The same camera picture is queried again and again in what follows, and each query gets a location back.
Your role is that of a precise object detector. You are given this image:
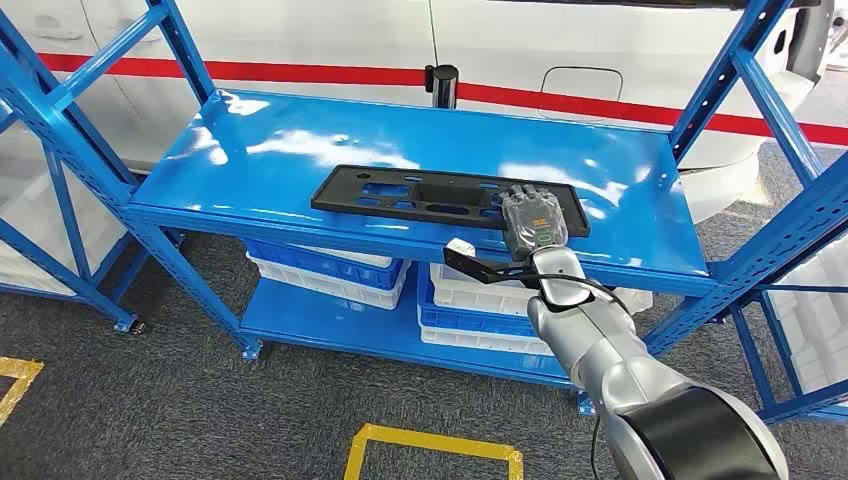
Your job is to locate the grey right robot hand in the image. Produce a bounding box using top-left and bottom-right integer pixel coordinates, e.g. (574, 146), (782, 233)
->
(500, 184), (571, 263)

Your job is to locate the black plastic panel part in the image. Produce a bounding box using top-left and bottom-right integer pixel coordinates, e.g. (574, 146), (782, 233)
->
(309, 164), (592, 240)

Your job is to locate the blue metal shelf rack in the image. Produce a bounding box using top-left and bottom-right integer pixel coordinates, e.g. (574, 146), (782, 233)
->
(725, 231), (848, 427)
(0, 0), (848, 419)
(0, 99), (190, 336)

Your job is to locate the blue plastic crate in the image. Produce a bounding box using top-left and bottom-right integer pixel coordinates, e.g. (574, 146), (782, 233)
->
(243, 237), (413, 294)
(415, 261), (554, 340)

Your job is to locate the yellow floor tape square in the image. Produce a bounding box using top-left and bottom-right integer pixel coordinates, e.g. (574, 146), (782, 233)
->
(343, 423), (525, 480)
(0, 356), (45, 429)

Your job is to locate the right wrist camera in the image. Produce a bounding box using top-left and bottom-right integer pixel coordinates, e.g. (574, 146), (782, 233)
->
(442, 238), (539, 291)

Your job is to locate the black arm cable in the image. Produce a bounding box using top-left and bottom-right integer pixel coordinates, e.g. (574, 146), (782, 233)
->
(539, 272), (631, 480)

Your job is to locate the black chrome stanchion post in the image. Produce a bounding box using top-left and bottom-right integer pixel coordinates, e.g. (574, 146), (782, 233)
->
(423, 64), (460, 111)

